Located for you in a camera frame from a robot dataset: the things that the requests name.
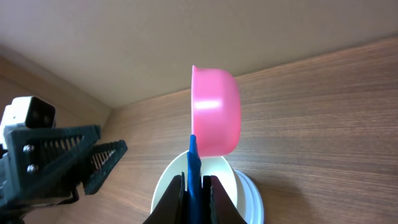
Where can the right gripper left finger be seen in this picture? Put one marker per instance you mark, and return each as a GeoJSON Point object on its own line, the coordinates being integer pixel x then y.
{"type": "Point", "coordinates": [169, 209]}

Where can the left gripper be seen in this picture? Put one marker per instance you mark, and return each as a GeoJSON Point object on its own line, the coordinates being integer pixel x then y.
{"type": "Point", "coordinates": [34, 170]}

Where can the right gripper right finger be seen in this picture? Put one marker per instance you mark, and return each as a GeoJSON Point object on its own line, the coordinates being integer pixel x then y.
{"type": "Point", "coordinates": [217, 206]}

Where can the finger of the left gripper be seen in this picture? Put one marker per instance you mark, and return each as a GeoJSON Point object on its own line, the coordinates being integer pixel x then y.
{"type": "Point", "coordinates": [100, 162]}

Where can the pink scoop blue handle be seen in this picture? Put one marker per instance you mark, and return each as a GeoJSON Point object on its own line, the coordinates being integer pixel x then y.
{"type": "Point", "coordinates": [215, 126]}

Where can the white digital kitchen scale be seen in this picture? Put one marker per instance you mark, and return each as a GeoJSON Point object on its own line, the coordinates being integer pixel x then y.
{"type": "Point", "coordinates": [249, 205]}

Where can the white bowl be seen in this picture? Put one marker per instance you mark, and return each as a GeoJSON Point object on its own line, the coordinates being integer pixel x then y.
{"type": "Point", "coordinates": [217, 166]}

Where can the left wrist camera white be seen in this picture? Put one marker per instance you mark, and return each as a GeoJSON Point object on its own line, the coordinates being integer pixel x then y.
{"type": "Point", "coordinates": [26, 112]}

